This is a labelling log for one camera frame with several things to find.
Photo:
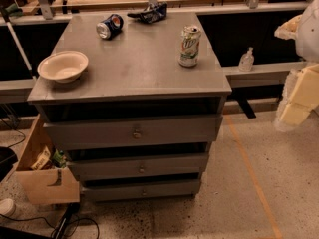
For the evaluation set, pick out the dark blue chip bag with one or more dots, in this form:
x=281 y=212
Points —
x=153 y=13

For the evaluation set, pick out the blue pepsi can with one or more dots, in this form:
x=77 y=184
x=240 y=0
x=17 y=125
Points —
x=110 y=27

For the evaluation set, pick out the white shoe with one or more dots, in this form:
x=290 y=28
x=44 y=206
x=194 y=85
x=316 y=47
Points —
x=7 y=207

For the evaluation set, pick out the open cardboard box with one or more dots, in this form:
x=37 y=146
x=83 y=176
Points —
x=43 y=182

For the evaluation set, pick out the white stick with handle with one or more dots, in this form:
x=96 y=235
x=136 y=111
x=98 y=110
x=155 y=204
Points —
x=6 y=18

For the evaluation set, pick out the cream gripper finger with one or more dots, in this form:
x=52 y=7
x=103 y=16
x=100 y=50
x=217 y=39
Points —
x=288 y=30
x=300 y=97

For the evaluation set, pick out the grey drawer cabinet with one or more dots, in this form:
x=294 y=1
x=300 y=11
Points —
x=136 y=124

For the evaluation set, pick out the green white 7up can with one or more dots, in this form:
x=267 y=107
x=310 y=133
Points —
x=189 y=46

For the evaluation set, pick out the clear sanitizer bottle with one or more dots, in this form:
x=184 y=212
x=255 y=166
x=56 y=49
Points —
x=246 y=61

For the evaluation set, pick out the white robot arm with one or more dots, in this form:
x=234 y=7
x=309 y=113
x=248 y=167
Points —
x=307 y=36

